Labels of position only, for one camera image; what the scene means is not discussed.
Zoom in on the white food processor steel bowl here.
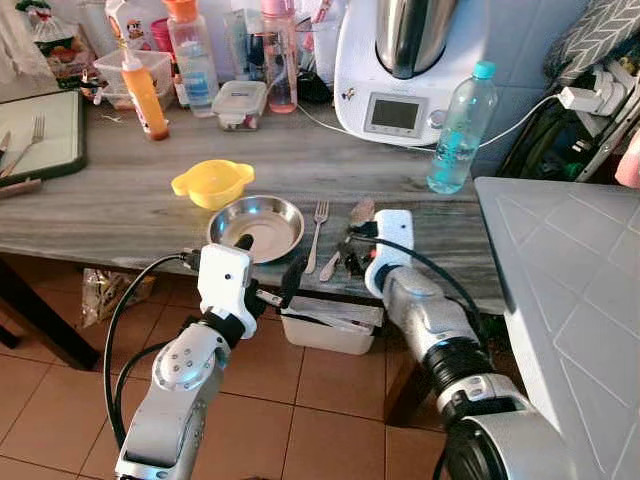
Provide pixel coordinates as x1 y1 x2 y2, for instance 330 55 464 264
333 0 491 149

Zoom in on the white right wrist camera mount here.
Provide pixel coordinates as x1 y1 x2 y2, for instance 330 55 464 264
365 210 416 299

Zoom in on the clear snack bag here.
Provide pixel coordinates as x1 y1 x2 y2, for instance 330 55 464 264
15 0 81 81

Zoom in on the white plastic bin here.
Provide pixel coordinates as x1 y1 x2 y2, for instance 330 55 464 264
279 296 385 357

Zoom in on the small clear lidded container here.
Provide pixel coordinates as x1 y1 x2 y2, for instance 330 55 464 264
211 80 270 132

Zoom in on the round steel plate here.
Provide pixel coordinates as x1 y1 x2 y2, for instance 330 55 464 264
207 194 305 265

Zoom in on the clear bottle orange cap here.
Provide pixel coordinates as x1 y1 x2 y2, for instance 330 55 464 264
163 0 220 119

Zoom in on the orange sauce squeeze bottle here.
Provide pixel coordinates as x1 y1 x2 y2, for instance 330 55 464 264
120 47 171 142

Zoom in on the grey chevron pattern cover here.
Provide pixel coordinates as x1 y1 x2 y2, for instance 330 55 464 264
545 0 640 89

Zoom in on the steel fork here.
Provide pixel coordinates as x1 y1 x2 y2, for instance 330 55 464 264
0 115 47 179
304 200 332 275

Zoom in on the white printed bottle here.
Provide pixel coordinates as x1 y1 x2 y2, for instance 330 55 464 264
105 0 166 51

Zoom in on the wooden stick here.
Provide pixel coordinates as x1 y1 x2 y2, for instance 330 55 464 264
0 177 44 201

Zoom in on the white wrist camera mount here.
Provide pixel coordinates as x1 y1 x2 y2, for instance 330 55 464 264
365 210 416 299
196 243 257 341

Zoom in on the clear water bottle teal cap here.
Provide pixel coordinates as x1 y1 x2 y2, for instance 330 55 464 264
427 60 499 196

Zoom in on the clear drinking glass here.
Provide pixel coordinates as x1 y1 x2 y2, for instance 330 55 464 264
225 10 263 81

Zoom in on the pink clear drinking bottle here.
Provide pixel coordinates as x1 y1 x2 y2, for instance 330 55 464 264
260 0 300 114

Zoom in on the pink plastic cup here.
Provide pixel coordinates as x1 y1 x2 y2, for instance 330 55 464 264
150 18 176 51

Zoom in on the white cutting board green rim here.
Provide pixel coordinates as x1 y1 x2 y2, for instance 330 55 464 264
0 90 87 188

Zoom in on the yellow plastic bowl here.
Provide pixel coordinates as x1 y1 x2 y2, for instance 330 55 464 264
171 159 256 211

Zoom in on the white power adapter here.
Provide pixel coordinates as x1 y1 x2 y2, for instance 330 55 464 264
557 84 603 114

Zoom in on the white socket block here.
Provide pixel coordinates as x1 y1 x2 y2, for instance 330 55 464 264
595 62 639 119

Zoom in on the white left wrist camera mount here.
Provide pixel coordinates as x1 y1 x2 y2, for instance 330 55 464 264
196 243 257 341

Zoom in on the white plastic folding table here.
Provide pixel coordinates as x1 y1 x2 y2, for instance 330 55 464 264
474 177 640 480

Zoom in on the patterned bag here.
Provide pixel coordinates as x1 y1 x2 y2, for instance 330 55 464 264
82 268 156 329

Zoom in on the clear plastic tub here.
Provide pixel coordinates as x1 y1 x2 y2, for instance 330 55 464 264
93 50 177 111

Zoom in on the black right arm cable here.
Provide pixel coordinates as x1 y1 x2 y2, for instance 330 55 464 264
345 235 481 351

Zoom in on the grey wooden table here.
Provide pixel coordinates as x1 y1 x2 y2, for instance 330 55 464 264
0 95 521 426

